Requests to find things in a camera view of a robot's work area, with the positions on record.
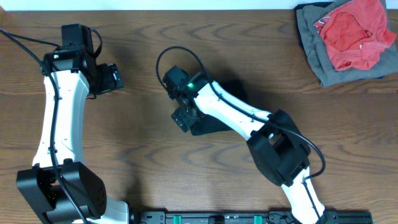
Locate black t-shirt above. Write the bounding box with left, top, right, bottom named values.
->
left=190, top=79, right=248, bottom=136

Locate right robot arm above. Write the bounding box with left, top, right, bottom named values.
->
left=162, top=66, right=325, bottom=223

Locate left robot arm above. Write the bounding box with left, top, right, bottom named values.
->
left=16, top=24, right=129, bottom=223

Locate folded grey garment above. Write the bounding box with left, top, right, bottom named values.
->
left=298, top=0, right=397, bottom=88

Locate crumpled red shirt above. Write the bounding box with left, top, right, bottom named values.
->
left=314, top=0, right=397, bottom=71

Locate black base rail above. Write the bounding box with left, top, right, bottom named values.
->
left=133, top=211, right=373, bottom=224

